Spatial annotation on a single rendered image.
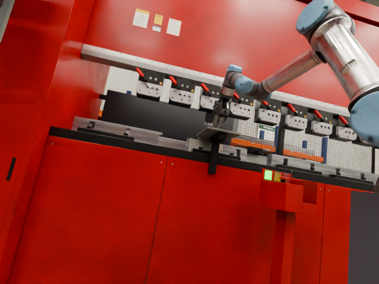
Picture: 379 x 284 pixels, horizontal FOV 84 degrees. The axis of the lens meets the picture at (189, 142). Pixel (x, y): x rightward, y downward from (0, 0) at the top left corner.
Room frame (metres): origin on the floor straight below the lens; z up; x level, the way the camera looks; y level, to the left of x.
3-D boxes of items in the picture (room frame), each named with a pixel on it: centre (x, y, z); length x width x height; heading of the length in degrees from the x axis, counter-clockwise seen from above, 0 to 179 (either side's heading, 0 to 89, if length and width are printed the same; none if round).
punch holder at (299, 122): (1.41, -0.69, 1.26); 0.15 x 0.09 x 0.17; 99
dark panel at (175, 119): (1.78, 0.19, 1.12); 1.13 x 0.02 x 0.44; 99
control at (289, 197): (1.03, -0.51, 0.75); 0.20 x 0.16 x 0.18; 112
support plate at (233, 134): (1.17, -0.15, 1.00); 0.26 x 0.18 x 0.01; 9
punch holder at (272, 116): (1.37, -0.49, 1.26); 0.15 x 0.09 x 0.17; 99
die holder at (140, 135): (1.23, 0.42, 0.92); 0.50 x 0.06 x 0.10; 99
